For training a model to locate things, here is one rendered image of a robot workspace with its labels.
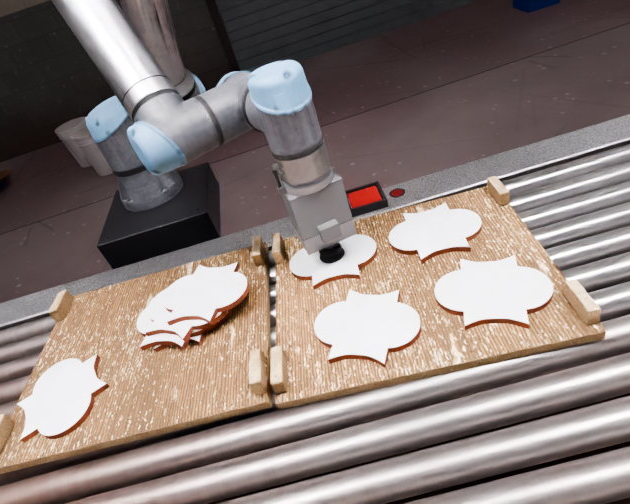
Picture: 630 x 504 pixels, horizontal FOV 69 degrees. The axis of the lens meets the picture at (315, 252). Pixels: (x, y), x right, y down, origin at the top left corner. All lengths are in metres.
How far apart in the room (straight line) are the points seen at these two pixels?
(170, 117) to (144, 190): 0.49
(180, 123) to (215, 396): 0.37
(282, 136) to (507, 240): 0.37
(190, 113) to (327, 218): 0.24
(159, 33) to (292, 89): 0.46
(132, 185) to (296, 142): 0.60
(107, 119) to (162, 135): 0.45
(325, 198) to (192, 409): 0.34
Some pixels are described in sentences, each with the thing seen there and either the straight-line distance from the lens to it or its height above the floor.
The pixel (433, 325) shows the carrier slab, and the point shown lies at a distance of 0.64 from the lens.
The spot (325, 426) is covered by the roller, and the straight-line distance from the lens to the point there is 0.61.
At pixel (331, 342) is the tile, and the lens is 0.63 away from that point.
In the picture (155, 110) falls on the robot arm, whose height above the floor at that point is 1.25.
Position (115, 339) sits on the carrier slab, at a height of 0.94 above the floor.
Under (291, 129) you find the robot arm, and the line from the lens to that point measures 0.61.
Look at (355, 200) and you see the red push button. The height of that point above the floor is 0.93.
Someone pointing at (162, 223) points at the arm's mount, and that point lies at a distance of 1.06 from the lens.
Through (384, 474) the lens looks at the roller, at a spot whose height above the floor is 0.92.
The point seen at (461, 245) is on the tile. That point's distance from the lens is 0.73.
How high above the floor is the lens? 1.42
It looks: 37 degrees down
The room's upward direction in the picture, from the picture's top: 19 degrees counter-clockwise
